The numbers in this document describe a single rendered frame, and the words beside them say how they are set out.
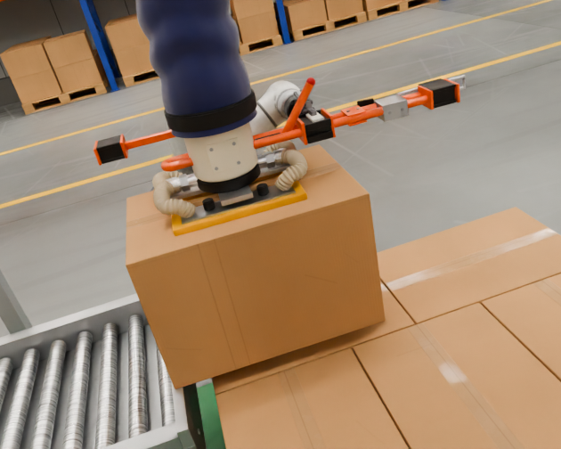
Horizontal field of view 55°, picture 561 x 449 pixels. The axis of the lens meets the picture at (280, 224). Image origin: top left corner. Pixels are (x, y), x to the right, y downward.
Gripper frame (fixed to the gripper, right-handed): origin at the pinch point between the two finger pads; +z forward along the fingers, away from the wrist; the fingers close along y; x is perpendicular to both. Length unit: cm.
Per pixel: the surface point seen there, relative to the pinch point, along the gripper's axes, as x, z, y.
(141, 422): 68, 20, 58
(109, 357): 77, -12, 58
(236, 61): 17.2, 5.4, -22.0
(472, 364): -18, 40, 59
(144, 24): 34.6, 4.4, -34.7
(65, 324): 91, -31, 53
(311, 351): 18, 16, 59
